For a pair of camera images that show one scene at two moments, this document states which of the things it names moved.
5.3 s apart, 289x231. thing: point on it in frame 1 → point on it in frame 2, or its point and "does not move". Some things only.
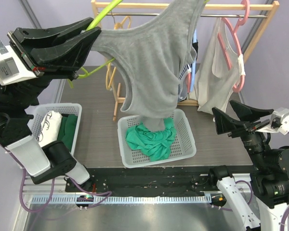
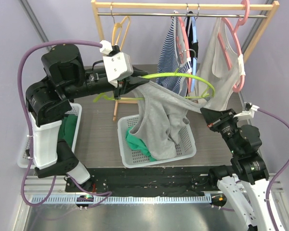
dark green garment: (66, 132) does not move
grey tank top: (156, 50) → (162, 115)
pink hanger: (188, 80) → (190, 82)
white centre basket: (183, 145) does not move
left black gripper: (70, 54) → (125, 84)
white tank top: (222, 70) does not move
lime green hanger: (111, 5) → (176, 73)
